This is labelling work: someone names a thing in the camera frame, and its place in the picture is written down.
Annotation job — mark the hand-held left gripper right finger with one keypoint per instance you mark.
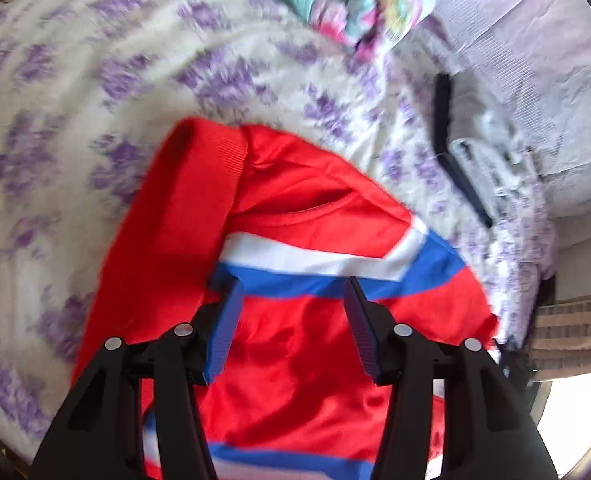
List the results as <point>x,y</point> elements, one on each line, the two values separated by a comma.
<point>364,332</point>

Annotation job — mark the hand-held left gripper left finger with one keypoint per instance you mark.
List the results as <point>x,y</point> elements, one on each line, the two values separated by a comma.
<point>222,342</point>

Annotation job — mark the red pants with striped band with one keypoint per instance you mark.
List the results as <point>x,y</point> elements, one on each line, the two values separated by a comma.
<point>300,200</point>

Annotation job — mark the folded dark pants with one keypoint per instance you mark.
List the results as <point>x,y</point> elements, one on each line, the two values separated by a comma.
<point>443,110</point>

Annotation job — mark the brick-patterned panel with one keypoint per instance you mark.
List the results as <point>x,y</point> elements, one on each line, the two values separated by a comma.
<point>575,330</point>

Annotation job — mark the purple floral bedspread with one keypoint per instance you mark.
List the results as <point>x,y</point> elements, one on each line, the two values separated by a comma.
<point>75,110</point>

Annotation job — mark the colourful floral quilt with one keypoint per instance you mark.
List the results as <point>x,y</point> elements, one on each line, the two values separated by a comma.
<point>345,0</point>

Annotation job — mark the pale lilac pillow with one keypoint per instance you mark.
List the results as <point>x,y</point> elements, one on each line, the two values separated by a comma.
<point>525,35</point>

